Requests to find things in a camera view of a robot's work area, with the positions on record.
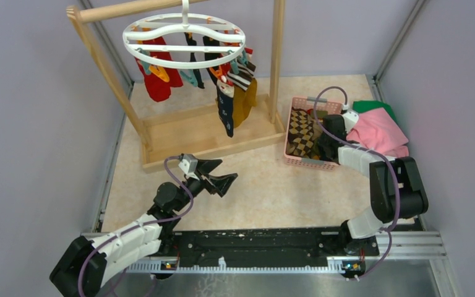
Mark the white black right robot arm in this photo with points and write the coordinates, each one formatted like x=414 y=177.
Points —
x=396 y=190

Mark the navy sock red cuff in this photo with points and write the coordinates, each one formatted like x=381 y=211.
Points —
x=225 y=100

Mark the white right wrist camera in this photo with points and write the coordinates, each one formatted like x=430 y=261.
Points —
x=350 y=118

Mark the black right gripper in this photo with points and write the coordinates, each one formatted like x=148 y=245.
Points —
x=321 y=139

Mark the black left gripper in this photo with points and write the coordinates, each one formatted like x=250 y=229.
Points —
x=220 y=184

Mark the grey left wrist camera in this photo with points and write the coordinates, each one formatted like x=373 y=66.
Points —
x=188 y=165

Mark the red bear sock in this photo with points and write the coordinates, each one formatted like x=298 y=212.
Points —
x=159 y=90

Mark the mustard sock striped cuff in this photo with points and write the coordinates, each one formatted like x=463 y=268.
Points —
x=239 y=87

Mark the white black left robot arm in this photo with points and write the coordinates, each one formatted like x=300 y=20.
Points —
x=88 y=264

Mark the green folded cloth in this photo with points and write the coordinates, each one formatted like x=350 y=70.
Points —
x=363 y=106

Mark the wooden hanger stand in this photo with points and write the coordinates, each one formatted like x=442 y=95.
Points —
x=186 y=131

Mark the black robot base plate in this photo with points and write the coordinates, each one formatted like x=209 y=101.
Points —
x=263 y=248

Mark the pink folded cloth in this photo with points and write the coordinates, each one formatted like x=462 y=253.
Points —
x=376 y=130

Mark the white round clip hanger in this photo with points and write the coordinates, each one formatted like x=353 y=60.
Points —
x=194 y=41

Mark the pink perforated plastic basket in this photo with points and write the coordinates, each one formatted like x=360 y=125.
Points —
x=309 y=104

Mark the argyle patterned sock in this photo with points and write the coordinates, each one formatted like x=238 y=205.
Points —
x=303 y=133

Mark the green striped sock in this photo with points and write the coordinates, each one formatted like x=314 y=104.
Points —
x=319 y=114

